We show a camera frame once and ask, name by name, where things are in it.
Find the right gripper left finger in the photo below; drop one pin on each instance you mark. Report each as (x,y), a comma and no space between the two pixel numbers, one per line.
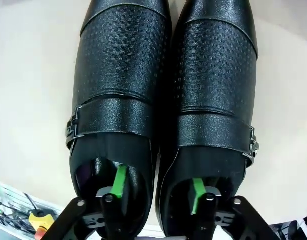
(119,182)

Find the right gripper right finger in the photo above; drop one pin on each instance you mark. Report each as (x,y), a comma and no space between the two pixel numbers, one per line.
(198,192)

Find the yellow emergency stop box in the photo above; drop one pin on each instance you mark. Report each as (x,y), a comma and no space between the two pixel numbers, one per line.
(42,220)

